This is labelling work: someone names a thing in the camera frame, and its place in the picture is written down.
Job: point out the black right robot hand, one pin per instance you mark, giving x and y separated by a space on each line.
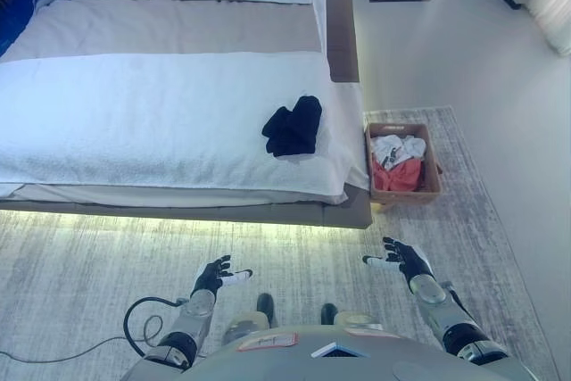
412 259

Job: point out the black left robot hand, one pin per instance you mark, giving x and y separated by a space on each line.
209 277

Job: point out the black clothes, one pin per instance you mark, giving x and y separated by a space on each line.
294 126

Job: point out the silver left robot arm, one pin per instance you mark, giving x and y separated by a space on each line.
196 309

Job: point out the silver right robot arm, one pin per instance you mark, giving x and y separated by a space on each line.
455 323

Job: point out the brown laundry basket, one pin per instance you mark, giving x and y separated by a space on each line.
432 176

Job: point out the white bed sheet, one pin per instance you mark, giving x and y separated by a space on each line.
352 131

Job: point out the bed with white duvet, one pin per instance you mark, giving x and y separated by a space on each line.
343 42

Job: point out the grey bed cover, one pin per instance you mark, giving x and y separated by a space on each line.
178 24

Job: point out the silver left robot leg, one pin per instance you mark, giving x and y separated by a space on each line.
250 323

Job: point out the silver robot leg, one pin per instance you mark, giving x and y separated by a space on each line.
352 320
250 323

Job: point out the orange garment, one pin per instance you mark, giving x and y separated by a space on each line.
397 176

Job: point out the silver right robot leg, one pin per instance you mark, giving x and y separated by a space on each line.
352 320

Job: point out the white garment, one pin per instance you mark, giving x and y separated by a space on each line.
410 145

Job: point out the silver robot torso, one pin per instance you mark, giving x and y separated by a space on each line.
285 363

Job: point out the grey patterned rug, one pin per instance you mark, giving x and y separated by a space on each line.
67 274

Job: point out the white terry blanket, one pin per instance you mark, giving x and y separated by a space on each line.
134 122

